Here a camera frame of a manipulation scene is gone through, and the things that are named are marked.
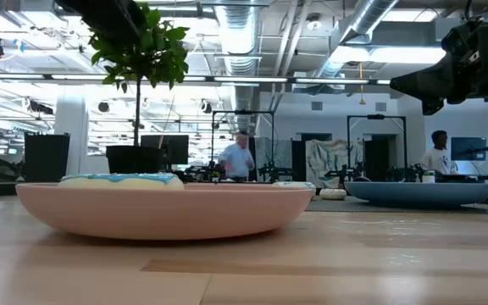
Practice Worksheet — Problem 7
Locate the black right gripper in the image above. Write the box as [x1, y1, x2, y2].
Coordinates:
[390, 6, 488, 116]

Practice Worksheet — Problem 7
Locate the white donut with blue splotches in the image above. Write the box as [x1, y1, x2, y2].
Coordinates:
[271, 180, 317, 200]

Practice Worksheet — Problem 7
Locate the green leafy plant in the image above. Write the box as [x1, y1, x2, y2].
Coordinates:
[87, 2, 191, 147]

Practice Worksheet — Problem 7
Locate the person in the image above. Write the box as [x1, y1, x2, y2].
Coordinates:
[419, 130, 459, 175]
[217, 131, 256, 182]

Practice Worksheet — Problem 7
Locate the yellow hanging pendant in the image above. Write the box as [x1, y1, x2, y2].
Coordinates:
[358, 62, 367, 106]

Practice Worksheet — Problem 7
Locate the blue plate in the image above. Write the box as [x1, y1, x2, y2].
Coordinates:
[344, 180, 488, 208]

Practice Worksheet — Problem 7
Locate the patterned cloth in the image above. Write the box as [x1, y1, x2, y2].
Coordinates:
[305, 139, 364, 187]
[254, 137, 294, 170]

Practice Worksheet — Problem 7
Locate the grey woven mat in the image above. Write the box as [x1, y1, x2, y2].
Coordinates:
[305, 197, 488, 215]

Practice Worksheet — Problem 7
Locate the black computer monitor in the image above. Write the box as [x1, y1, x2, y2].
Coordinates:
[140, 134, 190, 166]

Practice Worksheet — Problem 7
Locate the black cabinet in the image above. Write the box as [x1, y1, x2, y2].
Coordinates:
[24, 131, 71, 183]

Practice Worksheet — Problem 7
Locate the blue iced donut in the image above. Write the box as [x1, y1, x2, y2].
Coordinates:
[57, 172, 185, 191]

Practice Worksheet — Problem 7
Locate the pink plate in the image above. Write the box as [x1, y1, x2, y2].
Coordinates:
[14, 181, 315, 241]

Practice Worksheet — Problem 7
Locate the black gantry frame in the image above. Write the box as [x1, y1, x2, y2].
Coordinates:
[347, 114, 408, 181]
[211, 109, 275, 183]

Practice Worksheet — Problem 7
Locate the blue wall screen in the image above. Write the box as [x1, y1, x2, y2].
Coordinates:
[450, 136, 488, 162]

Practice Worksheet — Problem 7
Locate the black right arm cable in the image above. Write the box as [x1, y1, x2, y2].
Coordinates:
[463, 0, 482, 22]

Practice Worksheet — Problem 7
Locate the silver ceiling duct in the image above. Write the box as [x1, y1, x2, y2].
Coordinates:
[213, 0, 263, 132]
[311, 0, 400, 86]

